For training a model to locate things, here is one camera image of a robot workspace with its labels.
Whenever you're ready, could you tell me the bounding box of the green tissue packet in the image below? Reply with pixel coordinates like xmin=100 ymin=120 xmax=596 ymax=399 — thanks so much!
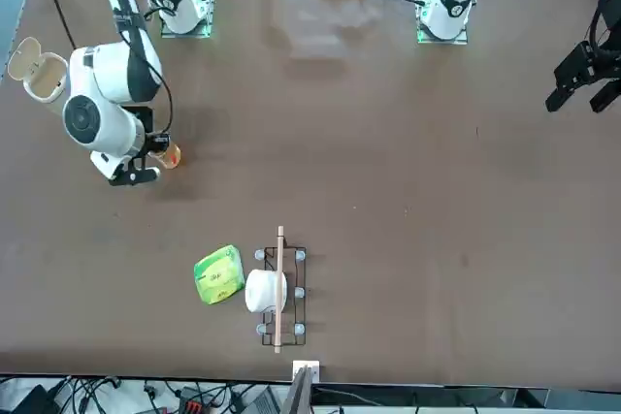
xmin=193 ymin=243 xmax=246 ymax=307

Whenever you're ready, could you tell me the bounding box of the black wire cup rack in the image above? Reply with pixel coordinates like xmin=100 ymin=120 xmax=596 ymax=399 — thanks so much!
xmin=254 ymin=234 xmax=309 ymax=349

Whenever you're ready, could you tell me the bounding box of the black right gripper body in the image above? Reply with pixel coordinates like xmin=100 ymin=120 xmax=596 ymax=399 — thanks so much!
xmin=122 ymin=106 xmax=156 ymax=138

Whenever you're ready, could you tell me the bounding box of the clear glass measuring cup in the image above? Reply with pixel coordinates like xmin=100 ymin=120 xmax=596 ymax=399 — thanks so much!
xmin=147 ymin=139 xmax=183 ymax=171

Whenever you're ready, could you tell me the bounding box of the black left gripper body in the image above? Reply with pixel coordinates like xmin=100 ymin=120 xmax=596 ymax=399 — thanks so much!
xmin=595 ymin=0 xmax=621 ymax=49

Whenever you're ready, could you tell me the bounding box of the wooden rod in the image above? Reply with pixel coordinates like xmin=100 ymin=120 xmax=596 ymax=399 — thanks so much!
xmin=274 ymin=225 xmax=285 ymax=355

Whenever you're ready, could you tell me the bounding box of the aluminium profile post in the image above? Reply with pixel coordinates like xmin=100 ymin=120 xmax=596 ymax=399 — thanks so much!
xmin=280 ymin=360 xmax=322 ymax=414

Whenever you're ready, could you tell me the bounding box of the white cup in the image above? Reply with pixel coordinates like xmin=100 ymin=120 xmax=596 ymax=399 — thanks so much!
xmin=244 ymin=268 xmax=289 ymax=315

